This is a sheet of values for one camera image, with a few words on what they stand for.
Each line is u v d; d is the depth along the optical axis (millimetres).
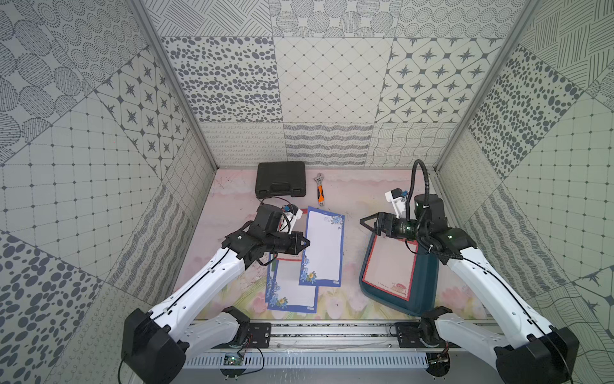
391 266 882
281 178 1143
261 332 747
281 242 648
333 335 757
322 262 810
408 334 735
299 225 715
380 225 643
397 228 655
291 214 697
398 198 674
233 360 716
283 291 837
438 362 731
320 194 1106
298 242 653
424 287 830
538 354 370
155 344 373
